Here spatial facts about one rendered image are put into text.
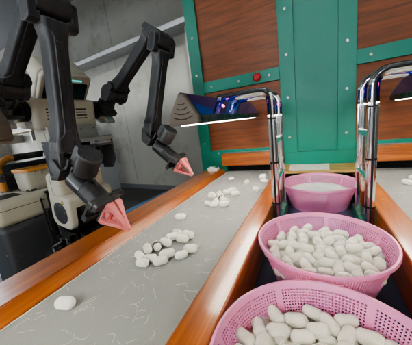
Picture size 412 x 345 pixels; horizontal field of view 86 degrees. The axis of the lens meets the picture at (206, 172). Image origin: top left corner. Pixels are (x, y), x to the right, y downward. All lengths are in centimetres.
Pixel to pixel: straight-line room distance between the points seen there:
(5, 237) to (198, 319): 113
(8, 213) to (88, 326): 96
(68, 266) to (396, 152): 123
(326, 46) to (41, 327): 132
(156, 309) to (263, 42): 120
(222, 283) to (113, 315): 19
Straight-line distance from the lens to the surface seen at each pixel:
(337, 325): 42
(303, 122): 125
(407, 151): 124
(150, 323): 44
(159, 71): 98
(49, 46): 70
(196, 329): 37
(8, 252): 141
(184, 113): 53
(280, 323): 41
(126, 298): 50
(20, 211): 138
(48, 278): 61
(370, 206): 73
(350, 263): 54
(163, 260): 54
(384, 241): 61
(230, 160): 127
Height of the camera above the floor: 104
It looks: 12 degrees down
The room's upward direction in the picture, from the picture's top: 7 degrees counter-clockwise
